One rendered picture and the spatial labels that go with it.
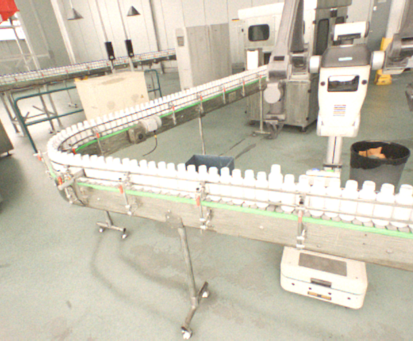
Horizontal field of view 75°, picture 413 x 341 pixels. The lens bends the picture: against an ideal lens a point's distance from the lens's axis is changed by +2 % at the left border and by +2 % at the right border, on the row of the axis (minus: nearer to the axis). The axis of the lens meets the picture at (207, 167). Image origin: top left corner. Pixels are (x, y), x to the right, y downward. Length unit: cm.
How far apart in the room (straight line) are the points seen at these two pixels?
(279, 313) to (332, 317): 33
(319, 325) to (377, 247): 95
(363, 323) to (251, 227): 113
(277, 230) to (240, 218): 18
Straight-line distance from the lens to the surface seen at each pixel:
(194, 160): 199
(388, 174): 276
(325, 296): 214
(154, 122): 268
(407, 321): 230
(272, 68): 104
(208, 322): 209
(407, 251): 131
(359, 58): 168
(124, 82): 536
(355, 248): 130
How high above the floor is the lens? 174
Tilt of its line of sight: 27 degrees down
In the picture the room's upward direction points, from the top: 7 degrees counter-clockwise
